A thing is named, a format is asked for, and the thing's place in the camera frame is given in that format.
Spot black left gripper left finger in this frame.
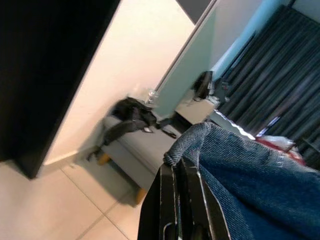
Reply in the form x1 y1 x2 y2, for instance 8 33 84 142
138 161 182 240

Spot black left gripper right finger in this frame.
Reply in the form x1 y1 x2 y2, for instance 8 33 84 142
179 157 232 240

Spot blue denim shorts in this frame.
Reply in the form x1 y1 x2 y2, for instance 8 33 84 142
163 121 320 240

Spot grey upholstered bench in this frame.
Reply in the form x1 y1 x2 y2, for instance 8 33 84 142
98 116 198 206

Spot black jacket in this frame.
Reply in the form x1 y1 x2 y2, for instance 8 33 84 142
86 97 159 161

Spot beige side table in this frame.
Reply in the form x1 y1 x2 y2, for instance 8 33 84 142
174 98 219 125

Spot clear drinking glass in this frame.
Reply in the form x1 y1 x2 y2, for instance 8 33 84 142
146 88 160 105

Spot dark grey curtain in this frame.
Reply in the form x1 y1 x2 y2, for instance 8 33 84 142
216 4 320 161

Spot black door panel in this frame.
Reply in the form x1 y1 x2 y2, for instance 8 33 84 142
0 0 123 180

